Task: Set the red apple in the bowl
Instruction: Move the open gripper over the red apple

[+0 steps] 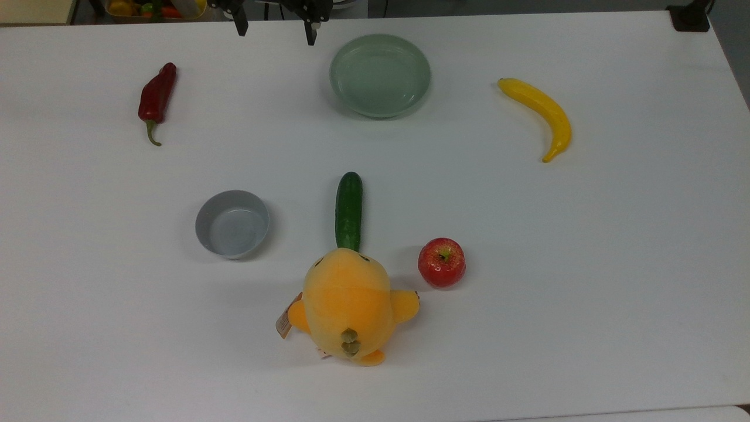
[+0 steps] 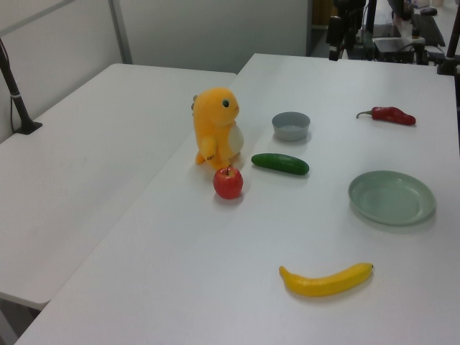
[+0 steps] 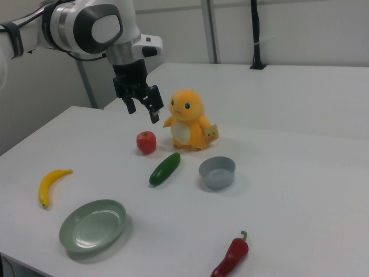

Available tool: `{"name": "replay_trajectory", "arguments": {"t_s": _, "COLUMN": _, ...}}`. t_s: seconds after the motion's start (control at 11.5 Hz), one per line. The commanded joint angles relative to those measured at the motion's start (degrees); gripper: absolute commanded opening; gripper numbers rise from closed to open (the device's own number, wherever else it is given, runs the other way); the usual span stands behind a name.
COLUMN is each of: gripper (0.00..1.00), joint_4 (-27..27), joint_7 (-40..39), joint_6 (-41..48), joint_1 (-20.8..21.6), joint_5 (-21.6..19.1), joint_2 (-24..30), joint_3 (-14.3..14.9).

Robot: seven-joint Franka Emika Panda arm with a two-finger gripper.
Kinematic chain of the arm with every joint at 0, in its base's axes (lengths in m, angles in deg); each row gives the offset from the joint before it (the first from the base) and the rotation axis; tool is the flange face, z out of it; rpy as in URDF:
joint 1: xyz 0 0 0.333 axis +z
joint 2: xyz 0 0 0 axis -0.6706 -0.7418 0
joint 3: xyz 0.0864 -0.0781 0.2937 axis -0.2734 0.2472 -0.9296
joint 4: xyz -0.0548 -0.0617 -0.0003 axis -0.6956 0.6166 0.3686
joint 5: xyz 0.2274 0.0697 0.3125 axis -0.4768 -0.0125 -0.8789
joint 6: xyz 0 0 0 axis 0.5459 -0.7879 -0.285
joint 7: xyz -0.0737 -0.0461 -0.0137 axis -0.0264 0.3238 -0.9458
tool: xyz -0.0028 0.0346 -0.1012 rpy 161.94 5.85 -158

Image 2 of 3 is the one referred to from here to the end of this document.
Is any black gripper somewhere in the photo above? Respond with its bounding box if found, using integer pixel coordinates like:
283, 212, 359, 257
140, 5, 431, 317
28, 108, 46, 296
326, 14, 344, 61

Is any red apple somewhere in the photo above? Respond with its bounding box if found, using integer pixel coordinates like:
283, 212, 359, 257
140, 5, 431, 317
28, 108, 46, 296
213, 165, 244, 201

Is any grey bowl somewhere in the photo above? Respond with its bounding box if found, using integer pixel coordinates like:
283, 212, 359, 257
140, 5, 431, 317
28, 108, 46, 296
271, 111, 311, 142

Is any red chili pepper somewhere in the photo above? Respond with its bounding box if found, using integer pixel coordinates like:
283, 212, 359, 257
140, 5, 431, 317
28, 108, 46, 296
356, 106, 417, 127

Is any black keyboard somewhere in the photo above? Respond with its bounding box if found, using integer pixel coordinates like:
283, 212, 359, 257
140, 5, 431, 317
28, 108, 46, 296
410, 13, 446, 47

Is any green cucumber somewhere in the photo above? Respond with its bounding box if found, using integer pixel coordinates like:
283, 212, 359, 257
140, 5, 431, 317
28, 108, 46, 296
250, 152, 310, 177

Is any orange plush toy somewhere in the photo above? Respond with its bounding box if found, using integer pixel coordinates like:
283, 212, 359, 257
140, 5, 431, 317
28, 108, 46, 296
190, 87, 246, 172

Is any pale green plate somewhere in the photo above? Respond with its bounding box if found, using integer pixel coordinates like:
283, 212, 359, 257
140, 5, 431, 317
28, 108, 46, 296
347, 170, 437, 226

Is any yellow banana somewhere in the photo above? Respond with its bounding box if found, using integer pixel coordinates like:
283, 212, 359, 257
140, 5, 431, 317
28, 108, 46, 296
278, 262, 374, 298

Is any black camera stand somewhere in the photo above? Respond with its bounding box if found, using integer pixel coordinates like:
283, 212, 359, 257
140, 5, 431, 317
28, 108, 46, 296
436, 0, 460, 75

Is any black clamped camera pole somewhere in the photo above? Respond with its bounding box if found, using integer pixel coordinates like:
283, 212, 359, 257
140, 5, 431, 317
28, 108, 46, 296
0, 37, 43, 136

